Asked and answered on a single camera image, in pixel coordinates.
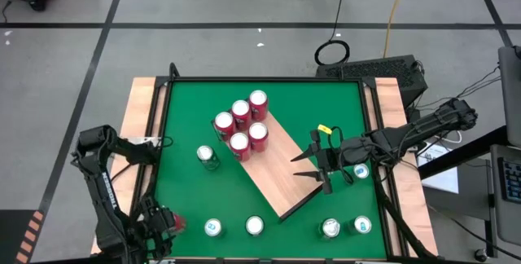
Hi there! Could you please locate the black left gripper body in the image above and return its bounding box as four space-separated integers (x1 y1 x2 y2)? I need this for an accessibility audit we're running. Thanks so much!
136 198 176 259

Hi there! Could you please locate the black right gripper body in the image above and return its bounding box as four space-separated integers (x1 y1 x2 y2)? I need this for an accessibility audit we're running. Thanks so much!
313 138 374 195

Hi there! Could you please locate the red Fanta soda can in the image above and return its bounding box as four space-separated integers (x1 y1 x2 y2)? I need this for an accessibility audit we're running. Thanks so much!
213 111 236 142
230 99 252 131
247 89 269 121
170 213 188 233
247 121 269 153
229 131 252 162

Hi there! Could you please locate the green Sprite soda can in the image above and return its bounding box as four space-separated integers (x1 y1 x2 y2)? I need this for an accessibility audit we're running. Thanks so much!
196 144 221 171
244 214 265 237
318 217 342 241

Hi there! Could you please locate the slim green can blue tab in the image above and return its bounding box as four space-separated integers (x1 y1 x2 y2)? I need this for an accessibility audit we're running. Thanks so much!
352 162 370 180
203 218 224 239
348 214 373 235

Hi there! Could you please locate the wooden board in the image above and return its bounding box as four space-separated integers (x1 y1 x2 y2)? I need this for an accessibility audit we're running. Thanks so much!
210 92 326 222

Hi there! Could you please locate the green table mat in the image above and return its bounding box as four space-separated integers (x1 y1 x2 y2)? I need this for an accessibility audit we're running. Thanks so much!
144 80 387 259

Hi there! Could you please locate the black computer tower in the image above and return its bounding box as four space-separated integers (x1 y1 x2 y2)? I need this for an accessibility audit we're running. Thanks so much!
315 54 429 108

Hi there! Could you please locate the white paper sheet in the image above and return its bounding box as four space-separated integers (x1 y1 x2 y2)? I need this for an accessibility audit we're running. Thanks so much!
417 141 461 195

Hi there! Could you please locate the black desk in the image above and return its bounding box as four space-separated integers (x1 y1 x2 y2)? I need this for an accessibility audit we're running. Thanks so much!
417 125 510 180

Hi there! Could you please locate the black computer keyboard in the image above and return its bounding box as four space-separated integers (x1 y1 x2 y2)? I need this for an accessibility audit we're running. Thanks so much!
498 156 521 205

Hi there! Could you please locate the computer monitor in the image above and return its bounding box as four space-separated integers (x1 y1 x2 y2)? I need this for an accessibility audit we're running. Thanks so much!
497 45 521 147

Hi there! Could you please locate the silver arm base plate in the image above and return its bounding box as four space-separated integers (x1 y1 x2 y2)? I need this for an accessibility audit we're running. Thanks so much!
129 134 164 143

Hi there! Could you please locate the black floor cable with loop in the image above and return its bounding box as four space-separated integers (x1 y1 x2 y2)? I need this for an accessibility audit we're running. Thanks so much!
313 0 351 66

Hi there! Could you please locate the white cable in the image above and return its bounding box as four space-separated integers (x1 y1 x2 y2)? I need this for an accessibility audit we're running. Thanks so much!
437 128 464 145

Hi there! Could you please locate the yellow floor cable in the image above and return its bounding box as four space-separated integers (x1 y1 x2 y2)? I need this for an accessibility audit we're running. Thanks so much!
382 0 410 59

